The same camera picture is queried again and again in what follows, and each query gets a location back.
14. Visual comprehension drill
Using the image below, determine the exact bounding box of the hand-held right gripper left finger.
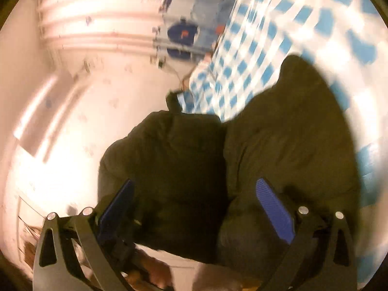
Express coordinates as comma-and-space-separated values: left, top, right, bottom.
32, 179, 136, 291

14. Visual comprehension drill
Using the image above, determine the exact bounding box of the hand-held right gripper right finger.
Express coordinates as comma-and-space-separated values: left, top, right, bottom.
255, 178, 358, 291

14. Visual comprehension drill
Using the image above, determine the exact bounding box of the dark olive puffer jacket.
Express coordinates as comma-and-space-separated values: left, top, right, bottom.
97, 55, 361, 282

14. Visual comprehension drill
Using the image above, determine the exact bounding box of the person's left hand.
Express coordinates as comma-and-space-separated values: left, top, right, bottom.
129, 256, 174, 291

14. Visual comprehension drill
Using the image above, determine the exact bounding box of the black cloth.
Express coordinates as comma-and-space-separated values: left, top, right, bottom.
166, 91, 185, 113

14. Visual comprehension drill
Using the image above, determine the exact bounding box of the blue white checkered bed cover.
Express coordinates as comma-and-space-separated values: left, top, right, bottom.
188, 0, 385, 288

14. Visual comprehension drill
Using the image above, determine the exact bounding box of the whale print curtain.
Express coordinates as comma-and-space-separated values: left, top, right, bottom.
153, 0, 240, 64

